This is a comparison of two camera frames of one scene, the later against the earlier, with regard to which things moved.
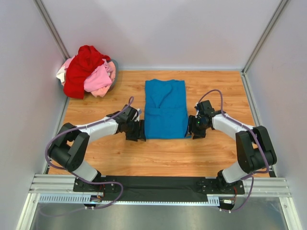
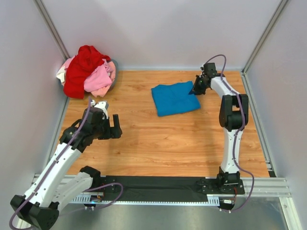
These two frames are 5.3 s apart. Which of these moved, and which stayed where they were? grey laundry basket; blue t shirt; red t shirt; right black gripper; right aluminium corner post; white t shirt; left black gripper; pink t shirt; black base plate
Moved: left black gripper; right black gripper; blue t shirt
Stayed: red t shirt; white t shirt; right aluminium corner post; pink t shirt; black base plate; grey laundry basket
